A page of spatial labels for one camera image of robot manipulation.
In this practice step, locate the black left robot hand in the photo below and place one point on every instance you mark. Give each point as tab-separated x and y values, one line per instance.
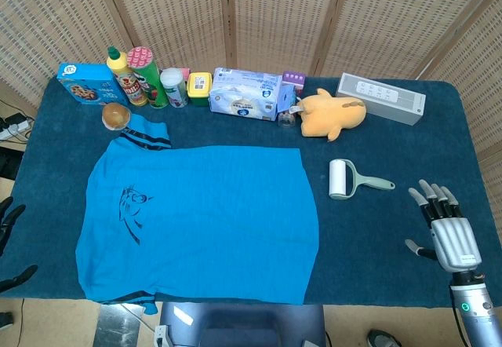
8	217

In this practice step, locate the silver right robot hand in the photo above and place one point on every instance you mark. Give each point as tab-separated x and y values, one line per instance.
455	241

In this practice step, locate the pale green lint roller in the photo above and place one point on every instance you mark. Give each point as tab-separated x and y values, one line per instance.
340	178

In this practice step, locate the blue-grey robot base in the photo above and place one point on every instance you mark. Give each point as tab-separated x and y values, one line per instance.
243	323

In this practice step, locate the white floor power strip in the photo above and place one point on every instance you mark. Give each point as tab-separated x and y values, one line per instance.
13	129

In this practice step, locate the dark blue carpeted table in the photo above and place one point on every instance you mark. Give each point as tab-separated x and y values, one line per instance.
392	147

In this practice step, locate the grey sneaker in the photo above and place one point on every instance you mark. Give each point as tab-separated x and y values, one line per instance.
382	339

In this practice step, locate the blue cookie box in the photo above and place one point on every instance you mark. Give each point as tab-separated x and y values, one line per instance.
88	88

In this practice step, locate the grey power strip box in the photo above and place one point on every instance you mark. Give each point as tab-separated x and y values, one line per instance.
380	99

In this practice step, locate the orange plush toy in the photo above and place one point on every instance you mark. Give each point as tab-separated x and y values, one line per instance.
333	115

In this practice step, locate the yellow bottle with green cap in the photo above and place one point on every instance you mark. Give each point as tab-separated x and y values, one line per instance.
125	82

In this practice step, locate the green Pringles can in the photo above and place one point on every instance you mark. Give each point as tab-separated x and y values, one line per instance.
151	84

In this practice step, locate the blue t-shirt with cat print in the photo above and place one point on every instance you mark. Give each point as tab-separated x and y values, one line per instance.
204	217

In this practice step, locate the clear jar of nuts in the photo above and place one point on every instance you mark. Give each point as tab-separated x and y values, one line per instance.
287	118

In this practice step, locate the white and green can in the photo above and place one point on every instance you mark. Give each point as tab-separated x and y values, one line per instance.
175	90

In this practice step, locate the purple small box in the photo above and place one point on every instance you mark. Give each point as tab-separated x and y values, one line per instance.
294	80

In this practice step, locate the green box with yellow lid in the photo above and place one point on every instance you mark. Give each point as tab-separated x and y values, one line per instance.
199	88

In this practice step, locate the blue-white tissue pack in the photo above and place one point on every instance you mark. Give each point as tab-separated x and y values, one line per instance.
243	96

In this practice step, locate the wicker folding screen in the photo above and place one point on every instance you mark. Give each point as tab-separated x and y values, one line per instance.
274	17

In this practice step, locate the shiny metal base plate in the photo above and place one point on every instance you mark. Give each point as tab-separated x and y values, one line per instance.
115	327

